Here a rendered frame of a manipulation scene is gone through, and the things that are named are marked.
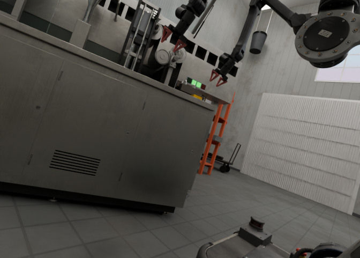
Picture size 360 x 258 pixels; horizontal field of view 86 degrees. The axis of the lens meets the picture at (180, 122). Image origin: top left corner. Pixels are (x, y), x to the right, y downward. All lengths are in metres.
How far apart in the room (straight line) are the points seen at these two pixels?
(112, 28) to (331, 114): 6.61
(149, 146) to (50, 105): 0.61
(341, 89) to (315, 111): 0.92
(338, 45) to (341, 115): 6.49
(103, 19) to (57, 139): 1.15
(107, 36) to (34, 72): 0.85
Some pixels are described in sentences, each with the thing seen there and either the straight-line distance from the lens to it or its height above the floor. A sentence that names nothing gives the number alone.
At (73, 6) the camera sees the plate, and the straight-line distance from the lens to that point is 2.04.
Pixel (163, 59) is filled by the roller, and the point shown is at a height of 1.15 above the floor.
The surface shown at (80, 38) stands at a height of 1.05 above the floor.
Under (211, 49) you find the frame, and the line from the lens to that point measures 2.30.
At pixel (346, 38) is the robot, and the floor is 1.11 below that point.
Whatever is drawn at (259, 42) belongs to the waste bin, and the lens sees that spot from 8.42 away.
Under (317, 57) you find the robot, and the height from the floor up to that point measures 1.04.
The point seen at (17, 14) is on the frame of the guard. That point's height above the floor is 0.95.
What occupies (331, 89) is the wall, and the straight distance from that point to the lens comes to 7.72.
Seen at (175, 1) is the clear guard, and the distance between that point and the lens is 2.13.
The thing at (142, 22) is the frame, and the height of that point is 1.29.
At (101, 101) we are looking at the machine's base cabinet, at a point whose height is 0.66.
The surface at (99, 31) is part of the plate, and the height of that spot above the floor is 1.24.
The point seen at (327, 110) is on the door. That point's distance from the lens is 7.43.
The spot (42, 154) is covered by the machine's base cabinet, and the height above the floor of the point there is 0.28.
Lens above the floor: 0.61
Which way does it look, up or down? 4 degrees up
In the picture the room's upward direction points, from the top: 18 degrees clockwise
